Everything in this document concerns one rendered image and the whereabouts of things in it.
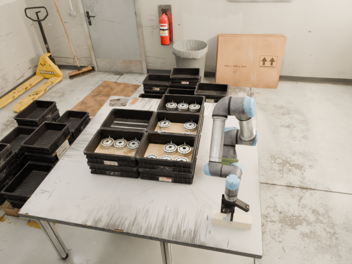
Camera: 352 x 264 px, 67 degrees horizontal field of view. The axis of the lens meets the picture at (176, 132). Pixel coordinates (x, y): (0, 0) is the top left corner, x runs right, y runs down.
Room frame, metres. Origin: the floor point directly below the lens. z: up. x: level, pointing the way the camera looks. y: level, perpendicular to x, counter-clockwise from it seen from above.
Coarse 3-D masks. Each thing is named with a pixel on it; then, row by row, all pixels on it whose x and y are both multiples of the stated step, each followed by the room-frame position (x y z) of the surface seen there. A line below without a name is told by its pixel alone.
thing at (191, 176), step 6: (138, 168) 1.36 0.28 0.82; (144, 174) 1.36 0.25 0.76; (150, 174) 1.35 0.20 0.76; (156, 174) 1.34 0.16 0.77; (162, 174) 1.33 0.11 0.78; (168, 174) 1.32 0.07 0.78; (174, 174) 1.30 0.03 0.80; (180, 174) 1.29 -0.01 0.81; (186, 174) 1.28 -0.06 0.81; (192, 174) 1.29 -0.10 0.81; (156, 180) 1.34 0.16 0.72; (174, 180) 1.31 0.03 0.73; (180, 180) 1.30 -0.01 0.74; (186, 180) 1.29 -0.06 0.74; (192, 180) 1.32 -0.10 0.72
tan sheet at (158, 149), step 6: (150, 144) 1.62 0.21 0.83; (156, 144) 1.61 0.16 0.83; (150, 150) 1.54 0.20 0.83; (156, 150) 1.54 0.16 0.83; (162, 150) 1.53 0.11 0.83; (192, 150) 1.51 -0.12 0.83; (144, 156) 1.48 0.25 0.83; (162, 156) 1.47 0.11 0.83; (174, 156) 1.46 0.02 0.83; (180, 156) 1.46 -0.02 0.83; (186, 156) 1.45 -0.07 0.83
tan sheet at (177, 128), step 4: (172, 124) 1.87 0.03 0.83; (176, 124) 1.87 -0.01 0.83; (180, 124) 1.86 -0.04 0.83; (156, 128) 1.82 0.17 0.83; (172, 128) 1.81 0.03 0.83; (176, 128) 1.80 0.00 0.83; (180, 128) 1.80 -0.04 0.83; (196, 128) 1.79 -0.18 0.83; (172, 132) 1.76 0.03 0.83; (176, 132) 1.75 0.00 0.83; (180, 132) 1.75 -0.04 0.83; (184, 132) 1.75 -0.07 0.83; (192, 132) 1.74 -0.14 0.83
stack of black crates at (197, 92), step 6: (198, 84) 3.05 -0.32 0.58; (204, 84) 3.06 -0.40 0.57; (210, 84) 3.04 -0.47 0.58; (216, 84) 3.02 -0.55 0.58; (222, 84) 3.00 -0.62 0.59; (228, 84) 2.98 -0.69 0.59; (198, 90) 3.06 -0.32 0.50; (204, 90) 3.06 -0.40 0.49; (210, 90) 3.04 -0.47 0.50; (216, 90) 3.02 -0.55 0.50; (222, 90) 3.00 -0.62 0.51; (210, 96) 2.77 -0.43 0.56; (216, 96) 2.74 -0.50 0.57; (222, 96) 2.72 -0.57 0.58; (210, 102) 2.76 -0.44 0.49; (216, 102) 2.75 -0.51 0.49
